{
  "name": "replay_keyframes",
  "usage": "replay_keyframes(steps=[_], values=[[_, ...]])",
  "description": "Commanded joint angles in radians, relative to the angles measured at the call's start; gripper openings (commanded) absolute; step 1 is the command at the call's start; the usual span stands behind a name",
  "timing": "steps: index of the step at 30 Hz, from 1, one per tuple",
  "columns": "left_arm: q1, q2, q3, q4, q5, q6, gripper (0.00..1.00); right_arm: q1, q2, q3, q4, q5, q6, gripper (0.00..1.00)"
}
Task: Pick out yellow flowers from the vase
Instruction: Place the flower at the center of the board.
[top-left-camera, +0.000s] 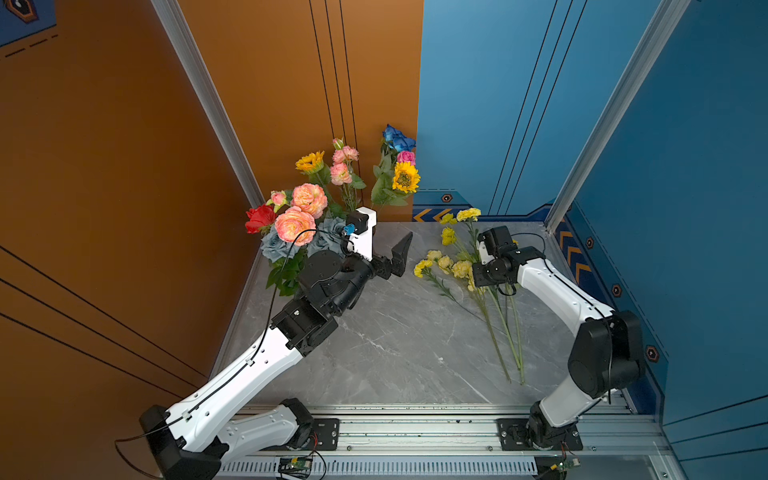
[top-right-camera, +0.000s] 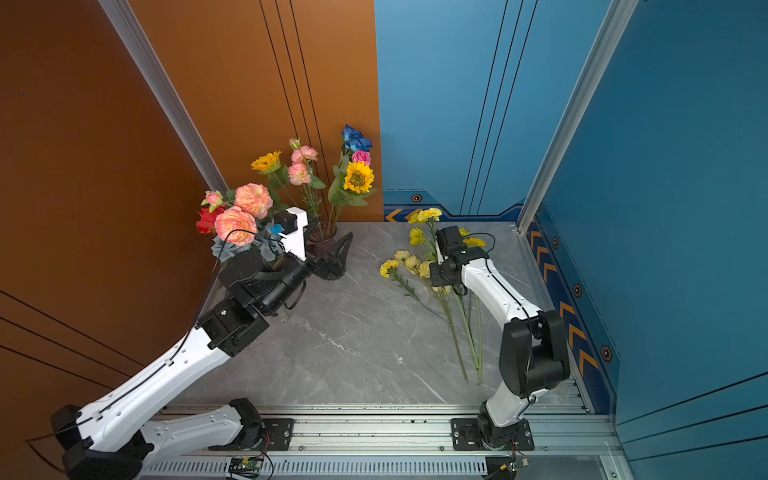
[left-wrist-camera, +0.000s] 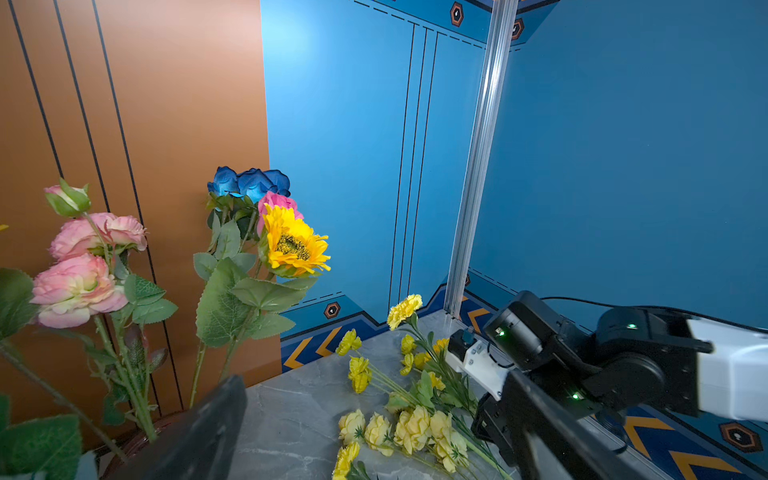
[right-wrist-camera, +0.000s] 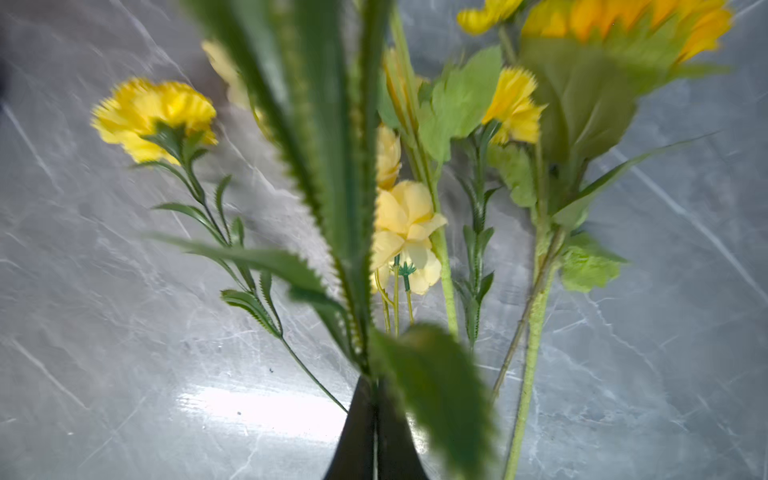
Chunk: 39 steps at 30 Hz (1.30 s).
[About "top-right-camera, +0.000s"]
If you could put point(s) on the background large sunflower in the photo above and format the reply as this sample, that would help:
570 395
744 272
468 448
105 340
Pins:
359 178

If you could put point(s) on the dark ribbed vase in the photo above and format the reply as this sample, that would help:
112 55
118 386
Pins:
327 258

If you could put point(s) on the right circuit board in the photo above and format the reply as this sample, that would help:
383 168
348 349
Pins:
504 468

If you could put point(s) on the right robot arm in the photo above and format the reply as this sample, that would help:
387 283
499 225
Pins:
534 355

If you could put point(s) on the yellow rose spray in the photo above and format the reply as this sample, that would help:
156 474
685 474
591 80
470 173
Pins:
404 267

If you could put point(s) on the background small orange sunflower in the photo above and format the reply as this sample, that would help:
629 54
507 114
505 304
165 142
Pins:
267 164

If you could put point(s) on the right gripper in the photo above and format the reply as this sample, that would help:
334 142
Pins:
436 280

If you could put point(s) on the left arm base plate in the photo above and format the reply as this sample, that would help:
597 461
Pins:
273 434

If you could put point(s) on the background yellow carnation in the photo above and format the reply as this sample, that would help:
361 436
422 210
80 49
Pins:
390 270
429 226

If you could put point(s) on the red rose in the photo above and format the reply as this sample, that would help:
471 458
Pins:
207 220

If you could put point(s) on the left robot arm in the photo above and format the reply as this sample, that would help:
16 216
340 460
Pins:
117 436

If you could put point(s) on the circuit board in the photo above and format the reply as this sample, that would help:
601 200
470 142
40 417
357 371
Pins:
504 468
245 468

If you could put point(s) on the left circuit board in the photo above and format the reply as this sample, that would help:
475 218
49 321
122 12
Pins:
245 468

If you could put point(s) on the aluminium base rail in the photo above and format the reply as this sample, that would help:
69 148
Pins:
414 441

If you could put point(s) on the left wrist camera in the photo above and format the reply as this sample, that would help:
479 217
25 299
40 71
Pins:
289 225

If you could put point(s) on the grey blue roses bunch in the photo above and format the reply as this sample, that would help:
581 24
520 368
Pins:
267 244

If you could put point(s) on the background yellow poppy spray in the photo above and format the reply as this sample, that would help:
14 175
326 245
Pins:
416 234

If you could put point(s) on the background bouquet in dark vase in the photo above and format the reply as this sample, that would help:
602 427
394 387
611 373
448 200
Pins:
251 207

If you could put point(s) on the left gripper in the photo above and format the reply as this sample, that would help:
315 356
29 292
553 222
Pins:
327 264

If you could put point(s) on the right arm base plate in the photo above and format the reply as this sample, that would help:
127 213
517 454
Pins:
479 433

